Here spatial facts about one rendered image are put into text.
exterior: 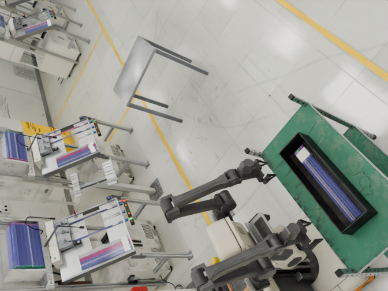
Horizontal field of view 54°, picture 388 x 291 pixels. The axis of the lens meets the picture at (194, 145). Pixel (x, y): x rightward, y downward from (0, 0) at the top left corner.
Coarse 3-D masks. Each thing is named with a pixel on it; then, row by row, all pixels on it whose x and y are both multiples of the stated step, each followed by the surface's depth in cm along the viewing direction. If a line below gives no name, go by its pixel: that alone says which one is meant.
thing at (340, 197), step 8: (296, 152) 217; (304, 152) 213; (304, 160) 212; (312, 160) 208; (312, 168) 208; (320, 168) 204; (320, 176) 203; (328, 176) 200; (320, 184) 202; (328, 184) 199; (336, 184) 195; (328, 192) 198; (336, 192) 195; (344, 192) 193; (336, 200) 194; (344, 200) 191; (352, 200) 190; (344, 208) 190; (352, 208) 187; (352, 216) 186
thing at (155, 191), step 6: (156, 180) 480; (102, 186) 430; (108, 186) 433; (114, 186) 438; (120, 186) 442; (126, 186) 448; (132, 186) 454; (138, 186) 461; (144, 186) 468; (150, 186) 487; (156, 186) 477; (138, 192) 462; (144, 192) 467; (150, 192) 471; (156, 192) 474; (162, 192) 466; (150, 198) 482; (156, 198) 472
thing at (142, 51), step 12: (132, 48) 430; (144, 48) 410; (156, 48) 401; (132, 60) 425; (144, 60) 405; (180, 60) 418; (132, 72) 419; (144, 72) 404; (204, 72) 443; (120, 84) 435; (132, 84) 414; (120, 96) 429; (132, 96) 412; (144, 108) 428; (180, 120) 463
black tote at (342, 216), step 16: (288, 144) 215; (304, 144) 218; (288, 160) 218; (320, 160) 209; (304, 176) 213; (336, 176) 189; (320, 192) 205; (352, 192) 182; (336, 208) 196; (368, 208) 178; (336, 224) 186; (352, 224) 179
